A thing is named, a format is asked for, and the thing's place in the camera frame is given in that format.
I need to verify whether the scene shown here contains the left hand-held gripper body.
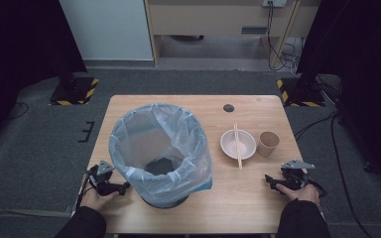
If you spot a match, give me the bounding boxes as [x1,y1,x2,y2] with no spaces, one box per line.
[86,160,122,196]

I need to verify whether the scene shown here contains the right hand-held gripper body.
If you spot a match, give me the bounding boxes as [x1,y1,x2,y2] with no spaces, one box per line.
[280,159,316,191]

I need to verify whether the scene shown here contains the brown paper cup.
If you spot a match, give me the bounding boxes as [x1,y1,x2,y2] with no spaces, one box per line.
[256,131,281,159]

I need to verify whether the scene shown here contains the white paper bowl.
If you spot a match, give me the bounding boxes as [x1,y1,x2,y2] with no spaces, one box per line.
[219,128,257,161]

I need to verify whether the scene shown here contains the trash bin with blue bag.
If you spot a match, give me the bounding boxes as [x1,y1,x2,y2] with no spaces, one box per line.
[108,102,213,205]

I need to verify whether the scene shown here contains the person's right hand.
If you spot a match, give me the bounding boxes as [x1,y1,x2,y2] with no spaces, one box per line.
[275,183,321,206]

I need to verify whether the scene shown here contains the person's left hand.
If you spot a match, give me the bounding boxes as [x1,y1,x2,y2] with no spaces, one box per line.
[79,176,120,212]

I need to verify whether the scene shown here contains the black striped stand base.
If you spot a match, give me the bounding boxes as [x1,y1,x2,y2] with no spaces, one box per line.
[276,77,326,108]
[49,76,100,106]

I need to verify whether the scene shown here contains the black curtain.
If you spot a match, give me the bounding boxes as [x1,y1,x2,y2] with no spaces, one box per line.
[296,0,381,197]
[0,0,88,157]

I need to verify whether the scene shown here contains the light wooden cabinet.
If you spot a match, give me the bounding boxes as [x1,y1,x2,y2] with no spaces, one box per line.
[144,0,322,69]

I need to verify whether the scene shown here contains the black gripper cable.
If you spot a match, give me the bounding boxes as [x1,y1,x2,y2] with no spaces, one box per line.
[307,178,328,198]
[76,170,96,208]

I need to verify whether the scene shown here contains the long black floor cable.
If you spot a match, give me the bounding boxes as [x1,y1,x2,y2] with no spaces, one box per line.
[293,111,373,238]

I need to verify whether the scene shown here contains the short black floor cable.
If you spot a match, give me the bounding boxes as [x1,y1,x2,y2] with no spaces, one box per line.
[7,101,30,121]

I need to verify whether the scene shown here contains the white cable tangle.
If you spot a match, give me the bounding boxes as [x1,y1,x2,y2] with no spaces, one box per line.
[280,39,305,76]

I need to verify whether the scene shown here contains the black power cable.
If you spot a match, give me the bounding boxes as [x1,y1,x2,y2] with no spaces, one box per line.
[266,1,291,71]

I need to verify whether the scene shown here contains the grey wall power outlet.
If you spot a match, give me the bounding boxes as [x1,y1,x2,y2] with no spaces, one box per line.
[262,0,288,9]

